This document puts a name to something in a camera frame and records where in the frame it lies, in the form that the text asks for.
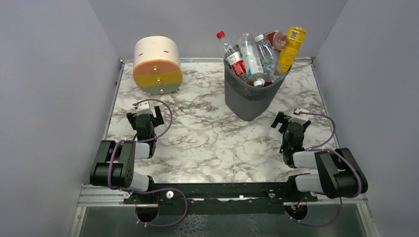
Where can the clear bottle small label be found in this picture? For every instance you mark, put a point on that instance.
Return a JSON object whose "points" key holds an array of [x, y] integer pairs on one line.
{"points": [[259, 82]]}

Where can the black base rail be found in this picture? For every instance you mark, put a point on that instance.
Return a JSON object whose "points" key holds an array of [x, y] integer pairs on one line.
{"points": [[216, 199]]}

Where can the clear bottle white blue label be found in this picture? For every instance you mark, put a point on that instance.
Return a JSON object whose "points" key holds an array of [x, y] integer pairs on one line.
{"points": [[250, 55]]}

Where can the yellow drink bottle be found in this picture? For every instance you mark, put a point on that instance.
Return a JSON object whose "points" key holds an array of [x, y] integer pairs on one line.
{"points": [[295, 38]]}

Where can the cream orange round drum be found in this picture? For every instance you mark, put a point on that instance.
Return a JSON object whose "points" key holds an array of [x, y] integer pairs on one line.
{"points": [[156, 65]]}

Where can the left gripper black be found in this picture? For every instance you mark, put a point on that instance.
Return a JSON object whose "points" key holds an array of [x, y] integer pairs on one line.
{"points": [[144, 116]]}

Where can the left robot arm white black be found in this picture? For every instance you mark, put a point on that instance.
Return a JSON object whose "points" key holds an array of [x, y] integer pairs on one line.
{"points": [[113, 166]]}

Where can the clear bottle red label front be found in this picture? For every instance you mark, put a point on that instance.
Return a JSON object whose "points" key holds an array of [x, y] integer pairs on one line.
{"points": [[232, 57]]}

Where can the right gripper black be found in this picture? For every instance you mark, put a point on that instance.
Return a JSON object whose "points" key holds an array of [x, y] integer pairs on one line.
{"points": [[292, 121]]}

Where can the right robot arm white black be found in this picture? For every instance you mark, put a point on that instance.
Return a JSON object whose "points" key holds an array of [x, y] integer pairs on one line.
{"points": [[338, 173]]}

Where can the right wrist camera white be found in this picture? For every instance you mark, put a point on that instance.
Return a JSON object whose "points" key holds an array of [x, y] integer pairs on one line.
{"points": [[300, 116]]}

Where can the grey mesh waste bin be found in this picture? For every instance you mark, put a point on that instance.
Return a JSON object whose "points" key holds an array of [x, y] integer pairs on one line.
{"points": [[245, 100]]}

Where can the clear bottle blue cap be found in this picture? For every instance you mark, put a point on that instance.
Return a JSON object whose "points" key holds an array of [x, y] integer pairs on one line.
{"points": [[269, 59]]}

